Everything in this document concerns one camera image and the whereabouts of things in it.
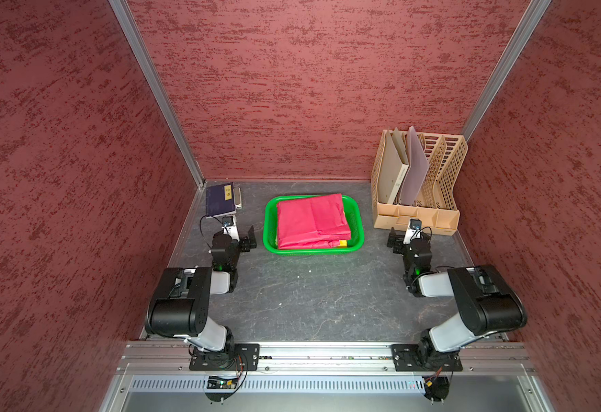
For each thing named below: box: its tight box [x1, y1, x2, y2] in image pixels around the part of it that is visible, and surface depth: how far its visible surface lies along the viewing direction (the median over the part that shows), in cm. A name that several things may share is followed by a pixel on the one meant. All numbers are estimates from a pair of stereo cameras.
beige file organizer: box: [370, 130, 468, 237], surface depth 105 cm
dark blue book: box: [205, 181, 237, 219], surface depth 115 cm
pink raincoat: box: [277, 193, 352, 250], surface depth 95 cm
